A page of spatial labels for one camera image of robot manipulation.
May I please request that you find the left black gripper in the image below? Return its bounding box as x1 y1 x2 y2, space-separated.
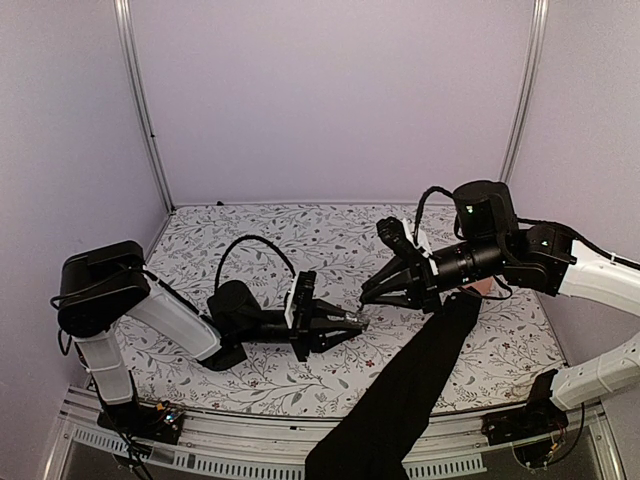
236 298 363 362

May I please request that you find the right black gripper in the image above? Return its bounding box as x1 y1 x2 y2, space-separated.
361 237 506 318

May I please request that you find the black sleeved forearm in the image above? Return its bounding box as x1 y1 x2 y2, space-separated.
304 284 482 480

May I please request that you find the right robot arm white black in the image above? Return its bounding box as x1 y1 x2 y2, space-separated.
360 180 639 315

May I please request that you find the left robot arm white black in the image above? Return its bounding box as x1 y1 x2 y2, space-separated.
50 241 368 434

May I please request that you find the person's bare hand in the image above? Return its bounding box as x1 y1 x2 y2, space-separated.
460 278 493 299

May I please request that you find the floral patterned table mat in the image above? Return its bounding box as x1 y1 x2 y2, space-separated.
116 204 429 418

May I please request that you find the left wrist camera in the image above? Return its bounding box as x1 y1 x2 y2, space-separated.
284 271 316 331

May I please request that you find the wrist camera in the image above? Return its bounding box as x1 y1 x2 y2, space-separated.
376 216 433 260
284 271 316 331

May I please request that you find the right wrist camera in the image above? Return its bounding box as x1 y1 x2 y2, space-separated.
376 216 433 260

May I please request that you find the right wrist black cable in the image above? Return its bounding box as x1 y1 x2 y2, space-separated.
412 186 459 236

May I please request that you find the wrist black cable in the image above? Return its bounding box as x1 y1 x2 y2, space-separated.
412 186 459 236
214 235 297 291

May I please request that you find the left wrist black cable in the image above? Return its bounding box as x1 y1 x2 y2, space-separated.
214 235 297 291

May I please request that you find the front aluminium rail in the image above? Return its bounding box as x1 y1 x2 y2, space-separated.
44 389 626 480

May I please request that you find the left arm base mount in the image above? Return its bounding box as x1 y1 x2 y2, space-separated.
96 388 185 445

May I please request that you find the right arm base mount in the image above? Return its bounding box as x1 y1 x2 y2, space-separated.
481 369 569 469

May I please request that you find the right aluminium frame post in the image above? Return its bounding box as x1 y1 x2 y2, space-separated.
499 0 549 184

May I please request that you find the aluminium frame post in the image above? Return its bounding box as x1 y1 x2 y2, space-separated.
113 0 176 215
499 0 549 184

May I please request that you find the left aluminium frame post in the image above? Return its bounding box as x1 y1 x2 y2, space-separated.
113 0 176 215

